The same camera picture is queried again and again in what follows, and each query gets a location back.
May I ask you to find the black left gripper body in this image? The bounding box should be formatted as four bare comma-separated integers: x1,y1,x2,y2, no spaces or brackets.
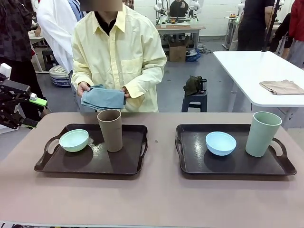
0,79,31,129

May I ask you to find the mint green bowl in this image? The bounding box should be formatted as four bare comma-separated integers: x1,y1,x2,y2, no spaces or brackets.
58,129,90,153

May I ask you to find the teal cloth mat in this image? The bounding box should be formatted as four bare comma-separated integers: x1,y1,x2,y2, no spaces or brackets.
80,84,127,111

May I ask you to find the tall brown cup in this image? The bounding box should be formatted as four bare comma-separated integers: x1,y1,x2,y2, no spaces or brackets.
97,109,124,152

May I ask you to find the light blue bowl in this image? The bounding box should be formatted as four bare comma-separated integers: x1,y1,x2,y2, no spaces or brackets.
205,131,237,157

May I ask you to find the tall pale green cup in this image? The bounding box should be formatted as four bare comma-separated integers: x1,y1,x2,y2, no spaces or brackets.
245,111,283,158

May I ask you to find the beige cloth mat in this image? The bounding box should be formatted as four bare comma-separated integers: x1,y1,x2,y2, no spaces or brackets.
258,79,304,96

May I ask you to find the person's right forearm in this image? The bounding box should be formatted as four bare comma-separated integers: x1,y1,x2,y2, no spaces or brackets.
70,67,95,91

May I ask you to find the person's left forearm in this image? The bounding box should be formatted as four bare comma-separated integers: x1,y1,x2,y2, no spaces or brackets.
124,67,166,99

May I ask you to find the dark brown serving tray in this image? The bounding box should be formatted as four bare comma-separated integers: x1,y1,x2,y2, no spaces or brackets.
34,123,149,176
175,123,297,178

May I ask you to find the person's right hand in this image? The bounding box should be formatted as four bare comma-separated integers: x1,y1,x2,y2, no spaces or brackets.
77,81,93,97

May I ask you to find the person's left hand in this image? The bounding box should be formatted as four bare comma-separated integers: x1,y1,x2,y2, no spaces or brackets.
121,86,132,99

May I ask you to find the white foam box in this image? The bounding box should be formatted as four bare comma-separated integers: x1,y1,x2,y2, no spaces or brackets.
0,123,15,134

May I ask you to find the dark grey step stool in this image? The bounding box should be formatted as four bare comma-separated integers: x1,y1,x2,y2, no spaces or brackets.
41,47,59,72

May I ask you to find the person in dark patterned shirt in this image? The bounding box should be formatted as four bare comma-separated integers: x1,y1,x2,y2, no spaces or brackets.
0,0,47,117

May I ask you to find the person in yellow shirt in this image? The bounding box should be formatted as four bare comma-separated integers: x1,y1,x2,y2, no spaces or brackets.
70,0,168,114

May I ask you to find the cardboard box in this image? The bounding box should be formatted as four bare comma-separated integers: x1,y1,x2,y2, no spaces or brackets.
167,38,189,62

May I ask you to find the dark green bag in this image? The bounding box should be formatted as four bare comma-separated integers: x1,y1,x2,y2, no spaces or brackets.
183,75,203,96

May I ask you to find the grey plastic stool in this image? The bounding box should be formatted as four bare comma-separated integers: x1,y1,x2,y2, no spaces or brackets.
181,89,208,113

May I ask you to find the wooden top workbench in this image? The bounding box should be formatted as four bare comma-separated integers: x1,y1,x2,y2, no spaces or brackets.
155,25,206,48

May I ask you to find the blue plastic bag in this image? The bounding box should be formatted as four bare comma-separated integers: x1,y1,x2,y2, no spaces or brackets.
186,49,202,63

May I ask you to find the person in black t-shirt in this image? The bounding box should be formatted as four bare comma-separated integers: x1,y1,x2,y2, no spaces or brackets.
237,0,276,52

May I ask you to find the person in black jacket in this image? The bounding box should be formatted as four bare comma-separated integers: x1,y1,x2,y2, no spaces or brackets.
270,13,292,53

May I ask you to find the person in red jacket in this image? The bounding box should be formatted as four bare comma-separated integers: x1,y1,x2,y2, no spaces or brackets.
286,0,304,68

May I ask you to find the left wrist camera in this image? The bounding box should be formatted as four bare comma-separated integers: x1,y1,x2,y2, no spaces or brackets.
0,63,12,77

